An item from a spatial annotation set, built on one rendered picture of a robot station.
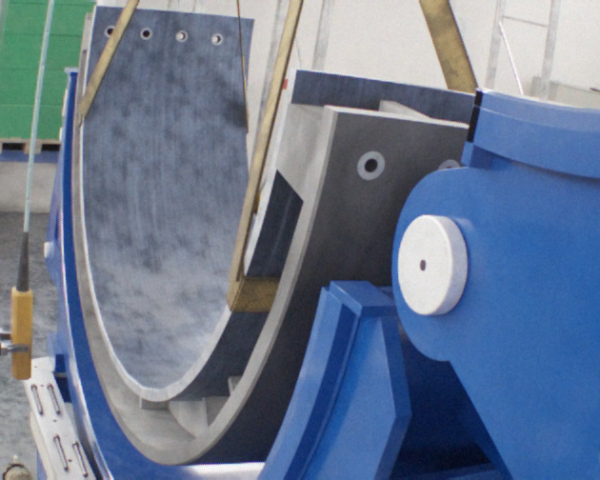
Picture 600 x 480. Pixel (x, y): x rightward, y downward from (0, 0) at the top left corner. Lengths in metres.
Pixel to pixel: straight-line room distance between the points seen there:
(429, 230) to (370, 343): 0.26
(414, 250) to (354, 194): 0.25
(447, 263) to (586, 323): 0.26
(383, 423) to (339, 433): 0.14
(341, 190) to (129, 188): 1.99
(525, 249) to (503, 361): 0.14
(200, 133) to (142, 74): 0.34
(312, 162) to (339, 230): 0.12
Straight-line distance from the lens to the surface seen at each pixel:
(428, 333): 1.25
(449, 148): 1.50
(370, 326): 1.38
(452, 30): 2.01
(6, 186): 9.16
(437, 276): 1.18
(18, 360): 2.99
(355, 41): 10.02
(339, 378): 1.46
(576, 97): 11.30
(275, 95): 1.76
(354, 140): 1.41
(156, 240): 3.26
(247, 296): 1.71
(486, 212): 1.14
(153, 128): 3.48
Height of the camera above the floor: 2.55
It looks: 16 degrees down
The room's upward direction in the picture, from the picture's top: 9 degrees clockwise
